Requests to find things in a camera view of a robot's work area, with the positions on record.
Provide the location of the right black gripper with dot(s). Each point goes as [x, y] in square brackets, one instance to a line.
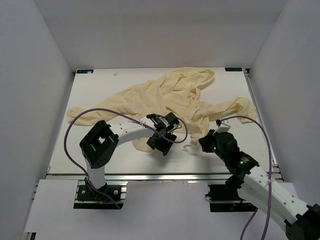
[205, 141]

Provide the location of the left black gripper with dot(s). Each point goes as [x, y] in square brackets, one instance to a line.
[163, 147]

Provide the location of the cream yellow jacket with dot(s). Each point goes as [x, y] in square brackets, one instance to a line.
[178, 91]

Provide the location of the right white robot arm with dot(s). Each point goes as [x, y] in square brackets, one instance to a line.
[250, 182]

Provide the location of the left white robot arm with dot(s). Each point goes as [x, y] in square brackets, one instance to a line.
[101, 141]

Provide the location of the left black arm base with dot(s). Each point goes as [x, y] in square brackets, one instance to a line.
[87, 199]

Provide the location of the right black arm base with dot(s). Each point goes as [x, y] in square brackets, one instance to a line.
[221, 200]

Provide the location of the right blue corner label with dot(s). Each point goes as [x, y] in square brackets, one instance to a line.
[233, 69]

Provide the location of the blue corner label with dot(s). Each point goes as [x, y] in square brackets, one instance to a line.
[84, 71]
[233, 69]

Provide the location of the left blue corner label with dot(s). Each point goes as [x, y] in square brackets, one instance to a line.
[84, 71]

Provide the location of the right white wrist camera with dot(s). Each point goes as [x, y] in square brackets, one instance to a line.
[222, 126]

